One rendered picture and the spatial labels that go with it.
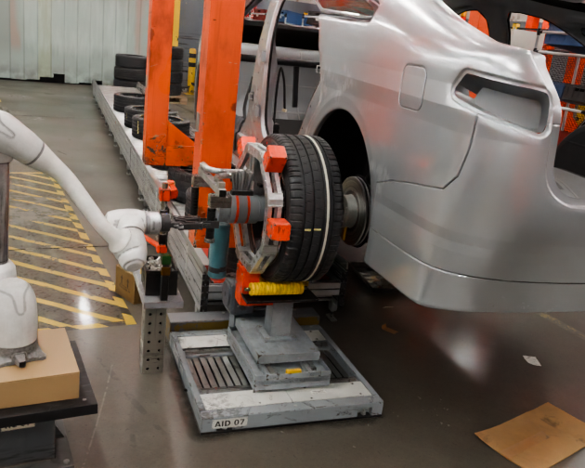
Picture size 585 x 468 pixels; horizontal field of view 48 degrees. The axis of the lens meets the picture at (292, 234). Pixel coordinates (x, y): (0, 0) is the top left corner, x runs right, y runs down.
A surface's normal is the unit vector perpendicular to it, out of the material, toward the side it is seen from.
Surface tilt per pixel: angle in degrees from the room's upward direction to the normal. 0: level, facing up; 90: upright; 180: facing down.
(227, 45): 90
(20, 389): 90
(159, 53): 90
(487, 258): 105
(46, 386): 90
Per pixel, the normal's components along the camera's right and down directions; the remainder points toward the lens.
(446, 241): -0.71, 0.21
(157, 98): 0.33, 0.31
